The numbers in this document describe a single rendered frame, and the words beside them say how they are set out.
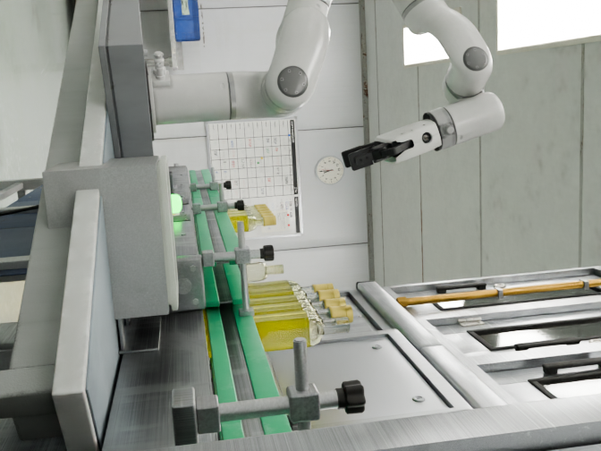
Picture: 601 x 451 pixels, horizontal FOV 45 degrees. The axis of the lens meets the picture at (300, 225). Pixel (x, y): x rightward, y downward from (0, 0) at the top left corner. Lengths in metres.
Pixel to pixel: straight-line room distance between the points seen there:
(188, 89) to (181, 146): 5.81
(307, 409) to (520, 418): 0.25
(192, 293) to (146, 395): 0.36
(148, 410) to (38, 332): 0.16
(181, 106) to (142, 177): 0.40
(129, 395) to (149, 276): 0.20
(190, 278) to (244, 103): 0.38
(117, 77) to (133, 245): 0.30
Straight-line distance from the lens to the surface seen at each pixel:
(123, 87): 1.24
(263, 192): 7.31
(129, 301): 1.09
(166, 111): 1.44
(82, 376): 0.81
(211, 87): 1.44
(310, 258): 7.51
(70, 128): 1.30
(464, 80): 1.37
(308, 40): 1.41
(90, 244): 0.97
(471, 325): 1.88
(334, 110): 7.39
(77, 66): 1.51
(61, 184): 1.07
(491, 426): 0.46
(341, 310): 1.40
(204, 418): 0.65
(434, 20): 1.42
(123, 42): 1.22
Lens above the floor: 0.87
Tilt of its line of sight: 9 degrees up
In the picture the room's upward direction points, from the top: 85 degrees clockwise
